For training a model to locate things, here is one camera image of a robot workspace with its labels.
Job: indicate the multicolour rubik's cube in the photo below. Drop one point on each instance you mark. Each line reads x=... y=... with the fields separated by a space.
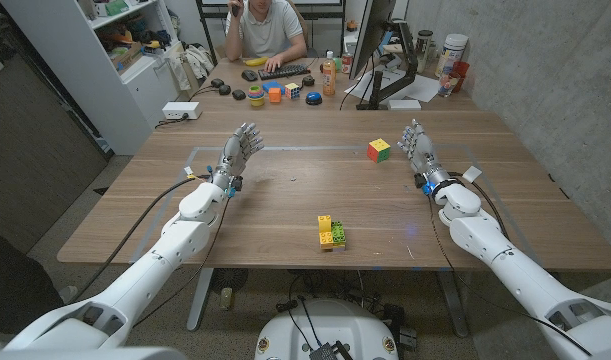
x=379 y=150

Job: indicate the clear drinking glass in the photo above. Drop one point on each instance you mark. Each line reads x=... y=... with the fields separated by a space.
x=447 y=84

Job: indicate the white wipes canister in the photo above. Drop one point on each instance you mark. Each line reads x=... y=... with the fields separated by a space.
x=451 y=54

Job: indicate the yellow and green lego stack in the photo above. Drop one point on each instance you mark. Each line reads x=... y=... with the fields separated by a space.
x=331 y=232

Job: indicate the white power strip box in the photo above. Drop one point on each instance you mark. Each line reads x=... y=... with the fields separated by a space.
x=181 y=110

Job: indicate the black keyboard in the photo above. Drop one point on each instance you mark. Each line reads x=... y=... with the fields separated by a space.
x=283 y=71

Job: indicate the white shelving unit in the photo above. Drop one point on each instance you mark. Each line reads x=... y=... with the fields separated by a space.
x=110 y=65

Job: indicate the orange drink bottle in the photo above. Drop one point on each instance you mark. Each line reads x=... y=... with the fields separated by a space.
x=329 y=76

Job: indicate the white paper sheets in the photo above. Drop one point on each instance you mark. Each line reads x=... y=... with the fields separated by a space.
x=415 y=86

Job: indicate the person in white polo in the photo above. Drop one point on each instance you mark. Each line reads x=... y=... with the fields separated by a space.
x=265 y=27

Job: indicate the dark lidded jar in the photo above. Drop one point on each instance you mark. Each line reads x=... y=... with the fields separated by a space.
x=423 y=47

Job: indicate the blue dome button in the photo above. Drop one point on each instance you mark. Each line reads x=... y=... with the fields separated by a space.
x=313 y=98

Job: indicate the yellow banana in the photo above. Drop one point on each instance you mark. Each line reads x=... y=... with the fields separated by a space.
x=256 y=61

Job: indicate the rainbow stacking cups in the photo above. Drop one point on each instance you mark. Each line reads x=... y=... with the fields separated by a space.
x=256 y=96

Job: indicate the beige clothing pile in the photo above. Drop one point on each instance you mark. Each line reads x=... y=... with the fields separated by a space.
x=192 y=61

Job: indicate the small white-edged rubik's cube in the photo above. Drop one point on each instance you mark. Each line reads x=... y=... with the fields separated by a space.
x=292 y=90

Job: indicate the blue block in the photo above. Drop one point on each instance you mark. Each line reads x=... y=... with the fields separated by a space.
x=272 y=86

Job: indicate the orange cube block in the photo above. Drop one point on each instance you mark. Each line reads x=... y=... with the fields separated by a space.
x=275 y=95

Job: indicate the red plastic cup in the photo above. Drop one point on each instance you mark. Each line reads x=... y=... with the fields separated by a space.
x=461 y=70

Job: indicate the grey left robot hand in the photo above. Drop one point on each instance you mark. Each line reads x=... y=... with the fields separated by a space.
x=233 y=152

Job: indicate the white robot torso base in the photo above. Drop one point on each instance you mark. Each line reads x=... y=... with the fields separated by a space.
x=327 y=332

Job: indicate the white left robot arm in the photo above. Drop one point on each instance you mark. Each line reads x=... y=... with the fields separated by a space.
x=150 y=272

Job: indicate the black computer monitor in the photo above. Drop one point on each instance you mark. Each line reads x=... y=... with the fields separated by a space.
x=370 y=32

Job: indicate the black computer mouse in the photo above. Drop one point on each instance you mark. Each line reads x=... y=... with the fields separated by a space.
x=249 y=75

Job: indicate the grey table leg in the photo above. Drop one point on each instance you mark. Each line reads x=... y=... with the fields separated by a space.
x=200 y=299
x=454 y=302

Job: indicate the white flat box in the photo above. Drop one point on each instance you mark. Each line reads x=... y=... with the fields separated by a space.
x=404 y=104

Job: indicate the black round puck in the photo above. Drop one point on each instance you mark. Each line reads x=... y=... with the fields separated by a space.
x=239 y=94
x=217 y=83
x=225 y=89
x=308 y=80

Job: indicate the red soda can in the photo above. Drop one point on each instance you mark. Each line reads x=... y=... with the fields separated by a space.
x=347 y=63

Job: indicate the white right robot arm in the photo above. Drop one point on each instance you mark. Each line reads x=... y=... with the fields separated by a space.
x=517 y=265

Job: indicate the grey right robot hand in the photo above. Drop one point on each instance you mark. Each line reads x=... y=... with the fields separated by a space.
x=421 y=151

